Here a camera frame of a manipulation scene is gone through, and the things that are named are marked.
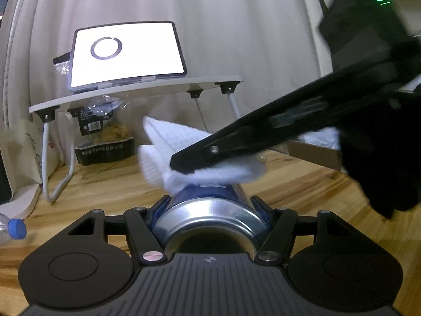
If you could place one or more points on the white paper towel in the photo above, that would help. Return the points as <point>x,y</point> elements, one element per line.
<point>167,162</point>

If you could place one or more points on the brown cardboard box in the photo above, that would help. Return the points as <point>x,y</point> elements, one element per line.
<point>329,158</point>

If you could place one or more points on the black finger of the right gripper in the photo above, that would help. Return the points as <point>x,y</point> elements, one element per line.
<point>307,109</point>
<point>251,134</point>

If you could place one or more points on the black labelled plastic package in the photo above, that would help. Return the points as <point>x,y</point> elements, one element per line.
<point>98,113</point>

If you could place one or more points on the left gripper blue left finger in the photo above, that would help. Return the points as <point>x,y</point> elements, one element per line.
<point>157,209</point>

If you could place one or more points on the white heater base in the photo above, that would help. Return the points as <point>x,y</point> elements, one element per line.
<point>23,202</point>

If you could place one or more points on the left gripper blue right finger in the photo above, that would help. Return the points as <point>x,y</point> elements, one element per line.
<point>266,214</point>

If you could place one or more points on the lying clear bottle blue cap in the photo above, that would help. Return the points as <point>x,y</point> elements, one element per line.
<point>11,229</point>

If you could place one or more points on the white folding lap table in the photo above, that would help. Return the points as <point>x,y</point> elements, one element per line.
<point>46,111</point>

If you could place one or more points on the tablet with black frame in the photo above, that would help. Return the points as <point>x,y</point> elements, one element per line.
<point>122,53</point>

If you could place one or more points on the blue drink can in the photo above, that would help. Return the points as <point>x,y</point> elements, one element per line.
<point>209,219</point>

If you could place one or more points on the black gloved right hand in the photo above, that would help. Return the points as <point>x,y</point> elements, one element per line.
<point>380,149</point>

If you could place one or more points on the white plastic bag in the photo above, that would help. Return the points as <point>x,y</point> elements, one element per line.
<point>328,138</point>

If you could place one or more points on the beige paper bag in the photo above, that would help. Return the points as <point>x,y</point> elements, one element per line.
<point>24,145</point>

